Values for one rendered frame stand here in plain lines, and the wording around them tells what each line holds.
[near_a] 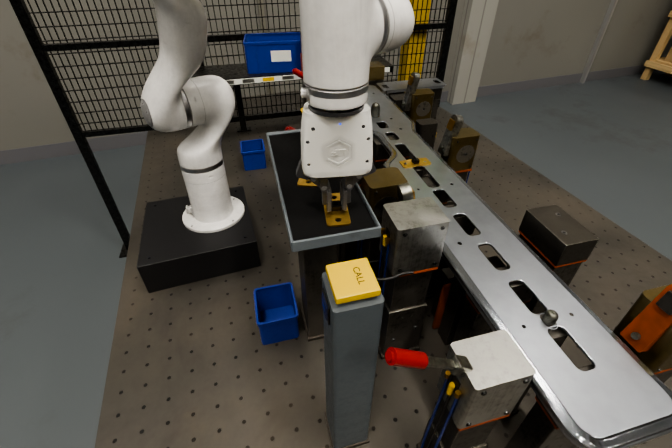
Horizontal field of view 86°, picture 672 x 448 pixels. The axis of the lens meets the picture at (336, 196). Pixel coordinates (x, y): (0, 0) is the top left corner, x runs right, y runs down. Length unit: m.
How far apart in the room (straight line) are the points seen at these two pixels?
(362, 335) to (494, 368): 0.18
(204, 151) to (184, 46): 0.29
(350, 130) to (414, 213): 0.25
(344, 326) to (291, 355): 0.47
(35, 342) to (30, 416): 0.37
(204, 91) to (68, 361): 1.47
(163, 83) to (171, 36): 0.12
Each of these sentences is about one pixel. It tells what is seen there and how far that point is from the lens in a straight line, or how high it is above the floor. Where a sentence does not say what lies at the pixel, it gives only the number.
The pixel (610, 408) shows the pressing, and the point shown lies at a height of 1.00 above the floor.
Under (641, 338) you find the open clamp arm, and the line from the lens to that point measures 0.78.
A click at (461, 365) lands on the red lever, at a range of 0.54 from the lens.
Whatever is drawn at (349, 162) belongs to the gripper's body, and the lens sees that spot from 0.51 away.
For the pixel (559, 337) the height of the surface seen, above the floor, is 0.99.
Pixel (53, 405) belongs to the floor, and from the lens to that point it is 2.01.
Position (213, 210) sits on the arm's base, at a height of 0.86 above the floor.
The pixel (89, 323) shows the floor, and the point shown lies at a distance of 2.20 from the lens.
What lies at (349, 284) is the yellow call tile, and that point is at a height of 1.16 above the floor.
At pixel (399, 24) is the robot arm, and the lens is 0.49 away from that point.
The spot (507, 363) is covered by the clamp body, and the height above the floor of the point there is 1.06.
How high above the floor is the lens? 1.52
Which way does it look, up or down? 36 degrees down
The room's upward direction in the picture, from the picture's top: straight up
